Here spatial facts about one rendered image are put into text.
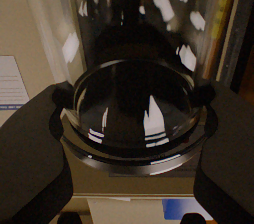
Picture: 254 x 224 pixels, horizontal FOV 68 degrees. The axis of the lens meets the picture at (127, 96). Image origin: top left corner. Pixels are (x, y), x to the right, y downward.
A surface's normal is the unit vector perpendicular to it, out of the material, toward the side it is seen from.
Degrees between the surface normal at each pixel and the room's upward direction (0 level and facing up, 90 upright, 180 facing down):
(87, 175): 135
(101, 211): 90
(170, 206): 90
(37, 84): 90
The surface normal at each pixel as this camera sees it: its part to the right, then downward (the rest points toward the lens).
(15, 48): -0.03, 0.52
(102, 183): -0.05, -0.23
